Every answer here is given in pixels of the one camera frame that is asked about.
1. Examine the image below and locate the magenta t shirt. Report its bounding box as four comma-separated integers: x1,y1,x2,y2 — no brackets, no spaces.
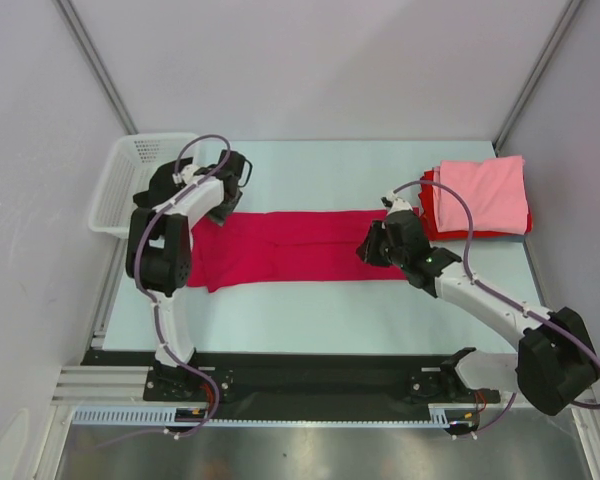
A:
187,210,404,293

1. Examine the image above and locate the white plastic basket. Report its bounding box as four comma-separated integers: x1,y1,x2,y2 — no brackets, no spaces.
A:
88,132,197,239

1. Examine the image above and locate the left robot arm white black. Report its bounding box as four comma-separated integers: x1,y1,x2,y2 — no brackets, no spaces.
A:
126,149,252,400

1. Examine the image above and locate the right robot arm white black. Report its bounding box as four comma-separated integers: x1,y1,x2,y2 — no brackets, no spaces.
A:
356,210,600,416

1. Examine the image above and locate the red folded t shirt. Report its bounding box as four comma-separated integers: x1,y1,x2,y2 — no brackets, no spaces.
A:
418,167,533,241

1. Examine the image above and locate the black t shirt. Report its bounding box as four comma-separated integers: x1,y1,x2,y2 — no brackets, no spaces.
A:
133,161,180,208

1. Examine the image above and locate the pink folded t shirt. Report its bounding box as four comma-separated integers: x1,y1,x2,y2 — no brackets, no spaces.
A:
433,156,529,235

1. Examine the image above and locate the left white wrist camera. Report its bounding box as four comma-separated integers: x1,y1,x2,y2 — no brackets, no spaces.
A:
172,163,206,186

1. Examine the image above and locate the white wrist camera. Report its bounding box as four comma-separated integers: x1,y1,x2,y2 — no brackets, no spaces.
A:
172,163,206,186
381,191,413,215

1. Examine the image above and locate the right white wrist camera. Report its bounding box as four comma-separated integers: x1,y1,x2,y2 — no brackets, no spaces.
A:
381,191,413,215

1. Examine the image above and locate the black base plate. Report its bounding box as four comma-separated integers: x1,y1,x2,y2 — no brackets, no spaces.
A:
82,350,501,425

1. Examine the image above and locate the white slotted cable duct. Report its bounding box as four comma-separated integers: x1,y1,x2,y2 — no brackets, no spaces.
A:
72,406,474,429

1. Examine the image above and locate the aluminium frame rail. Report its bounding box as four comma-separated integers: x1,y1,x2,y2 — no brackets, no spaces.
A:
50,365,598,406

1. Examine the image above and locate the left corner aluminium post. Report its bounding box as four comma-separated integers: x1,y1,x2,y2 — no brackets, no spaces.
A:
52,0,138,135

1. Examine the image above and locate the corner aluminium post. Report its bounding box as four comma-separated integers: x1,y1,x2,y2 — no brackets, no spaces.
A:
52,0,138,135
492,0,587,155

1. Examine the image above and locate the right corner aluminium post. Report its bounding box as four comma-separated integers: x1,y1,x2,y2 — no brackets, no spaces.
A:
492,0,587,155

